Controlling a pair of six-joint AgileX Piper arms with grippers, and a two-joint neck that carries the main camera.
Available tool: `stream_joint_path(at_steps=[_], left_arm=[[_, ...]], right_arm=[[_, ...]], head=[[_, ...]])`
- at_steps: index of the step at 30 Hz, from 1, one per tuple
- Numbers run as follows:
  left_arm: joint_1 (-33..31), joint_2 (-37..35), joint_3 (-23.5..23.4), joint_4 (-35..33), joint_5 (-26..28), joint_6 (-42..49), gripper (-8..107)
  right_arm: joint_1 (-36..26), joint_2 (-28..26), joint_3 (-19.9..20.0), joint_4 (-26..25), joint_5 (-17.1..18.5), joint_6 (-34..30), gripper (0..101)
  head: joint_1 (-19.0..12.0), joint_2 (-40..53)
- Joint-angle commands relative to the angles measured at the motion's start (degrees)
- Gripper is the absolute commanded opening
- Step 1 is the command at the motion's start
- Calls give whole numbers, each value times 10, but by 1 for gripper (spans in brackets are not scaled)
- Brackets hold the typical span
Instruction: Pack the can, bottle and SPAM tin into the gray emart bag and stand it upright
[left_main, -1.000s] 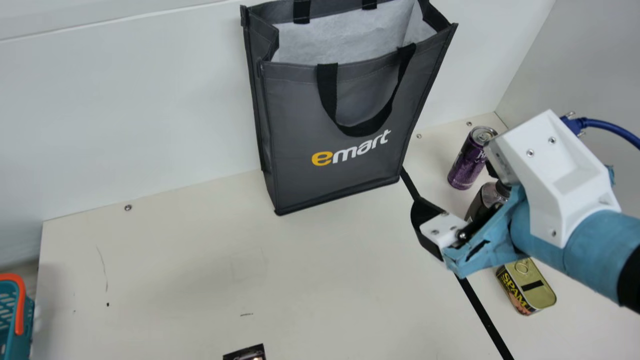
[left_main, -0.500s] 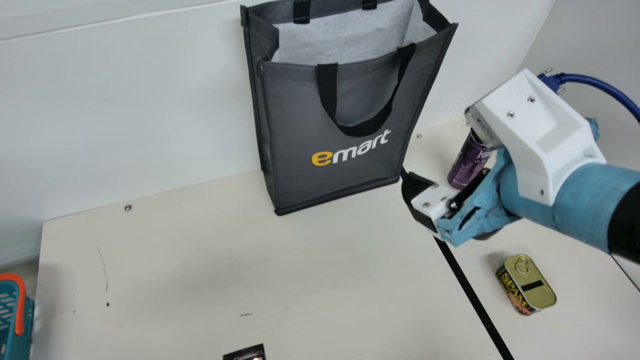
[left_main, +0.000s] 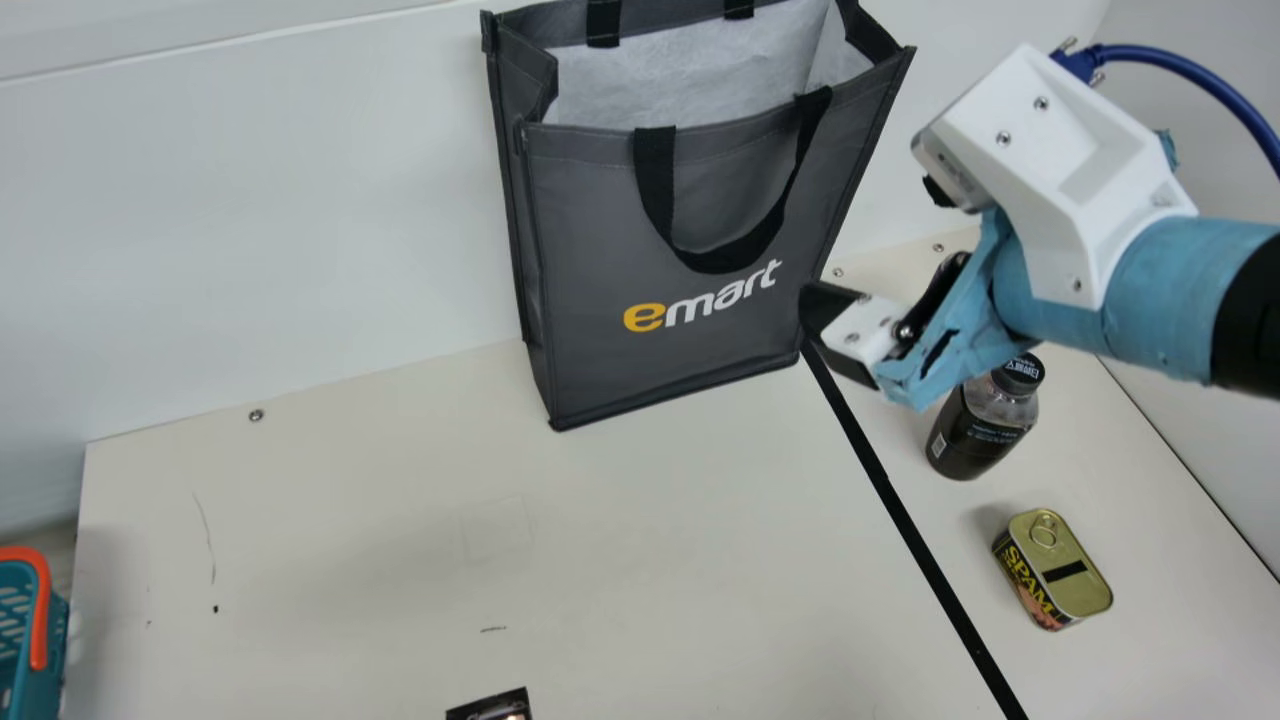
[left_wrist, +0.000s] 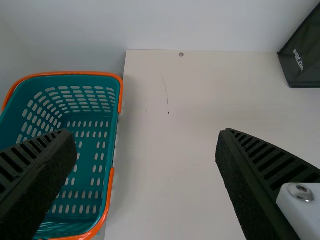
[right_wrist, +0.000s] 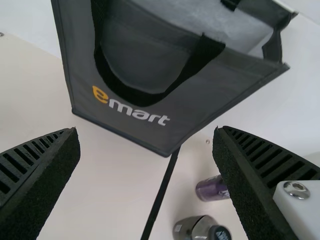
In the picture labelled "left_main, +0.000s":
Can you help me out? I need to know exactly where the blue cable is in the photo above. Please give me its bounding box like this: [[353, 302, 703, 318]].
[[1050, 38, 1280, 181]]

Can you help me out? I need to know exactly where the teal shopping basket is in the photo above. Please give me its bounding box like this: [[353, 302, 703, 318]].
[[0, 546, 71, 720]]

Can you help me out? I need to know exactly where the dark grey bag with straps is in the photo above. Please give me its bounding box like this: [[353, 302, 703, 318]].
[[480, 0, 917, 433]]

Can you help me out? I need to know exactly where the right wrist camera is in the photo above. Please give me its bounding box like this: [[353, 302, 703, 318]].
[[912, 43, 1199, 311]]

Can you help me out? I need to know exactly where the dark coffee bottle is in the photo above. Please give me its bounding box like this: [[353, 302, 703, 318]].
[[925, 352, 1046, 483]]

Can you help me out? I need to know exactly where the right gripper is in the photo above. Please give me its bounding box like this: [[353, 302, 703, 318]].
[[799, 128, 1279, 413]]

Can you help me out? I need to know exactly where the rectangular tin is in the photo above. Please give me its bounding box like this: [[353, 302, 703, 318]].
[[991, 508, 1114, 632]]

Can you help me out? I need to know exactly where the black strip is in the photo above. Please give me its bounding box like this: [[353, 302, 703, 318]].
[[800, 340, 1031, 720]]

